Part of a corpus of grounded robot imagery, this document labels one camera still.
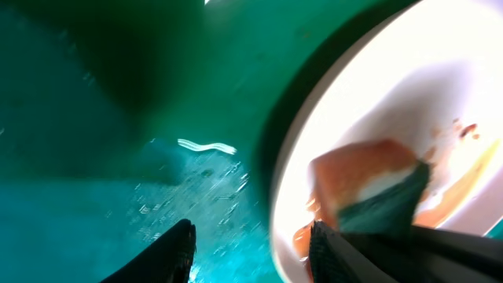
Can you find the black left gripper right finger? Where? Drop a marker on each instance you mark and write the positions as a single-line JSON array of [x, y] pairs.
[[425, 256]]

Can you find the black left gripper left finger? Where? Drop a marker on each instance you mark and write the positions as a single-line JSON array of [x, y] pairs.
[[168, 259]]

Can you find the green and yellow sponge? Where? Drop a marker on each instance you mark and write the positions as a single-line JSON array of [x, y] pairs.
[[368, 187]]

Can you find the white plate with sauce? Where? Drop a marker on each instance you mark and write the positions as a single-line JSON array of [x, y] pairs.
[[429, 76]]

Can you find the teal plastic tray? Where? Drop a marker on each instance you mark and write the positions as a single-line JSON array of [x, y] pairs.
[[121, 118]]

